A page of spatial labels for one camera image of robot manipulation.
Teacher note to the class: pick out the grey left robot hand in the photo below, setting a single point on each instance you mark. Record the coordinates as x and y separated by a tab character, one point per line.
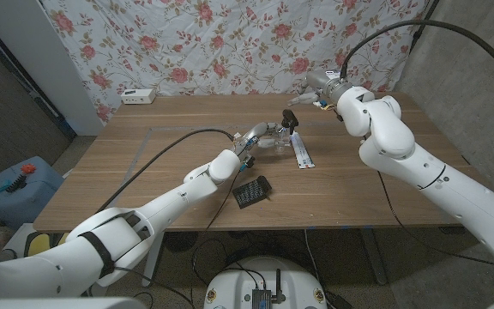
257	131

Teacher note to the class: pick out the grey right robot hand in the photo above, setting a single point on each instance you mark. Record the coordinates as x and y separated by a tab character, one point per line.
326	83

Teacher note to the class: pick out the clear spray bottle black pump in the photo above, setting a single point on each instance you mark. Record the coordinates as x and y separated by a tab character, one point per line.
289	116

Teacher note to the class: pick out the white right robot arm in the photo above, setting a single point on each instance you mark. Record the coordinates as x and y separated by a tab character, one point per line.
423	167

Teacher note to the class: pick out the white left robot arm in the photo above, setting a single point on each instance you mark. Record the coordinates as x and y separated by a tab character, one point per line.
165	201

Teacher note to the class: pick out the white toothpaste tube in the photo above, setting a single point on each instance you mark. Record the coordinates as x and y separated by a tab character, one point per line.
303	152

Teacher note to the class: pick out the floral backdrop cloth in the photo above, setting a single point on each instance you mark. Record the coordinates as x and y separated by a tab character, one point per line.
251	43

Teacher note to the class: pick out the black pole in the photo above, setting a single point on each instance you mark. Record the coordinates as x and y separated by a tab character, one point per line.
423	21

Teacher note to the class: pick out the white power strip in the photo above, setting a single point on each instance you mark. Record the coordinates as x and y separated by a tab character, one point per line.
137	96

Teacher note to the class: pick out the black round fan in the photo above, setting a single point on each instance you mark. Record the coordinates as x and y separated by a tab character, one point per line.
180	241

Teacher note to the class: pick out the black antenna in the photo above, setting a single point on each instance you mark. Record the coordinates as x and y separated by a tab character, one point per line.
278	283

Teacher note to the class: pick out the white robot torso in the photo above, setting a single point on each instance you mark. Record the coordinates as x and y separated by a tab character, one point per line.
234	283

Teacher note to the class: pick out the white table leg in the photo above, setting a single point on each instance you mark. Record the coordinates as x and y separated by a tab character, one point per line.
154	262

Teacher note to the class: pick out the grey computer module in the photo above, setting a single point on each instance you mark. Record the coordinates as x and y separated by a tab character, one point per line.
260	298

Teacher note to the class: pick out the grey table leg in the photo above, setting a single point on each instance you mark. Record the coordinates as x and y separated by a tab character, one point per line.
373	257

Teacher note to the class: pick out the red flower toy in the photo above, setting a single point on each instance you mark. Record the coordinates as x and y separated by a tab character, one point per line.
28	168

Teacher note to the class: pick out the blue storage box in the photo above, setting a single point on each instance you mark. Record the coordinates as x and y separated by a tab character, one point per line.
32	201

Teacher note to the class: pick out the yellow black object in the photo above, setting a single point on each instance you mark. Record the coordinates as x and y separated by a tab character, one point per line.
41	244

